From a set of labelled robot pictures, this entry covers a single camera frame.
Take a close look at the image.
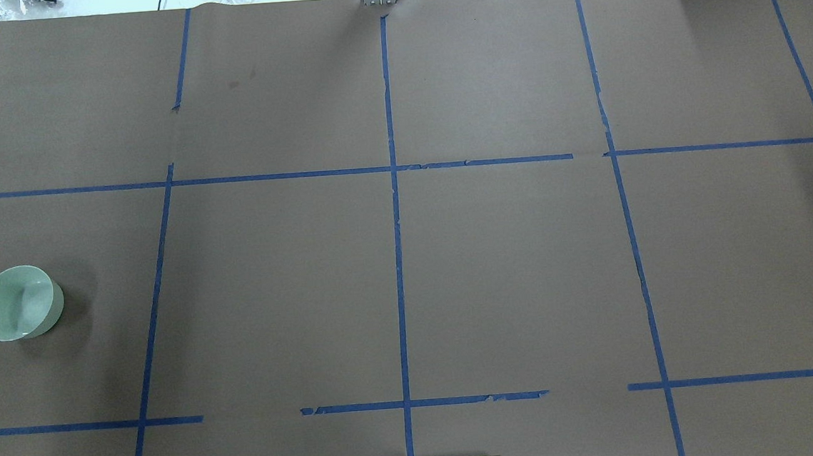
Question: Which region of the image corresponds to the green ceramic bowl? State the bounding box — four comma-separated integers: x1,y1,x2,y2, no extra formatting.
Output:
0,265,65,342

